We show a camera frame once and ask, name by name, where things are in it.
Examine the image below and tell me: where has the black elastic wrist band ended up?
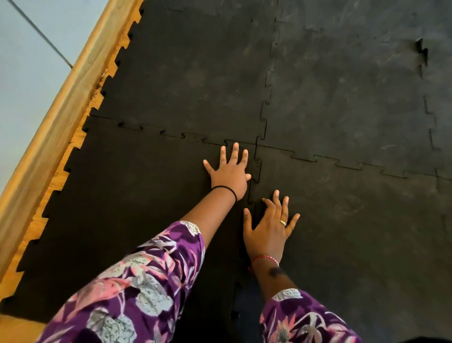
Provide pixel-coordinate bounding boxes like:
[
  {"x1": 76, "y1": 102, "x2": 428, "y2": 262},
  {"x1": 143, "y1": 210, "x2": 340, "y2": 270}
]
[{"x1": 211, "y1": 185, "x2": 238, "y2": 205}]

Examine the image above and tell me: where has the person's left forearm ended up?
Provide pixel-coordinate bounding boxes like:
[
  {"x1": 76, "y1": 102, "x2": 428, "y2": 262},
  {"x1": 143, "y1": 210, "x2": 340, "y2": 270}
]
[{"x1": 180, "y1": 187, "x2": 238, "y2": 249}]

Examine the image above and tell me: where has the black foam puzzle tile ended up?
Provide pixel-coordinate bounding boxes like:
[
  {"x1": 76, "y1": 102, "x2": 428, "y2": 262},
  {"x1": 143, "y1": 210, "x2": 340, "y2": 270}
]
[
  {"x1": 0, "y1": 116, "x2": 262, "y2": 343},
  {"x1": 231, "y1": 144, "x2": 446, "y2": 343}
]

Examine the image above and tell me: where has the purple floral garment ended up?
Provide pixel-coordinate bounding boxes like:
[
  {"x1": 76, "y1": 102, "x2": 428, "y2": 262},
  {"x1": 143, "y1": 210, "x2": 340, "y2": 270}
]
[{"x1": 35, "y1": 221, "x2": 364, "y2": 343}]

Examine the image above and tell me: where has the wooden border beam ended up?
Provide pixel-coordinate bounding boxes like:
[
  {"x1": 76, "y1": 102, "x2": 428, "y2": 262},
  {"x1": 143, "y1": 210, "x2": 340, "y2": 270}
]
[{"x1": 0, "y1": 0, "x2": 135, "y2": 282}]

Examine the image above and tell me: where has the person's left hand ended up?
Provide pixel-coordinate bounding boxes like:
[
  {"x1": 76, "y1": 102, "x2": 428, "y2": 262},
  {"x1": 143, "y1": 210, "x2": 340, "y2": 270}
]
[{"x1": 203, "y1": 142, "x2": 252, "y2": 202}]

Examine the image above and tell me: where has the person's right hand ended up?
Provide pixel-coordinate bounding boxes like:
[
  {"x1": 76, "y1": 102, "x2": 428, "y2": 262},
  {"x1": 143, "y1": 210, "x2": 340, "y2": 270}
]
[{"x1": 243, "y1": 190, "x2": 301, "y2": 264}]

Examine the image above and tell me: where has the person's right forearm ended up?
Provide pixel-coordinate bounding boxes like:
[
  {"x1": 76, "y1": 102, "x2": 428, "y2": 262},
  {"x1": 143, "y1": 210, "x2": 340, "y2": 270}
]
[{"x1": 251, "y1": 257, "x2": 299, "y2": 303}]

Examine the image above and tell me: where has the red thread bracelet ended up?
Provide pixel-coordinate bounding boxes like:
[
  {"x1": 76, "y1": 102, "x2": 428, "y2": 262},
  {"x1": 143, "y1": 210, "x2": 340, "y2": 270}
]
[{"x1": 248, "y1": 254, "x2": 280, "y2": 273}]

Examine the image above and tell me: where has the spread of black interlocking mats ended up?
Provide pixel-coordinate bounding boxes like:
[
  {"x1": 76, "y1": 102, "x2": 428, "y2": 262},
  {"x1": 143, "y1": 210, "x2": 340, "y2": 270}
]
[{"x1": 89, "y1": 0, "x2": 452, "y2": 343}]

